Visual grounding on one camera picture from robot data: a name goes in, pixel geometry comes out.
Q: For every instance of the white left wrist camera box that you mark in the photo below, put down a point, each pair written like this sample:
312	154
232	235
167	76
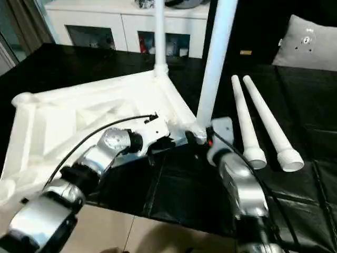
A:
152	131

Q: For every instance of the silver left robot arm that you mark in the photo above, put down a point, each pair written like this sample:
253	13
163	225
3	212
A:
65	184

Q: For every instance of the black case with gold label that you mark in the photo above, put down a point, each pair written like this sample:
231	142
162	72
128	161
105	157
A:
252	31

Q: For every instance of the white plastic table top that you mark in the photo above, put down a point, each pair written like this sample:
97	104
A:
65	118

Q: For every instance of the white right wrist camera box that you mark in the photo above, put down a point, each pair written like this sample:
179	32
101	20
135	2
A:
223	131

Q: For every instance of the grey pillow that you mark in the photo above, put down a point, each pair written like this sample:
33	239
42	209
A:
308	44

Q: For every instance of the white plastic table leg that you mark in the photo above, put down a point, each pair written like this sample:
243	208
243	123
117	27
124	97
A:
268	118
216	66
160	39
245	118

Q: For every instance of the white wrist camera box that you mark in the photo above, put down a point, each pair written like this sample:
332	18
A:
152	131
223	131

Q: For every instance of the black mat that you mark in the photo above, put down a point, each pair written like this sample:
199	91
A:
79	63

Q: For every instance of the white glass-door cabinet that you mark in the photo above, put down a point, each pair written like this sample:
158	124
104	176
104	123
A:
105	23

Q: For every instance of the brown curtain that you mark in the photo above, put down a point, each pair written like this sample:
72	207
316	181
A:
29	23

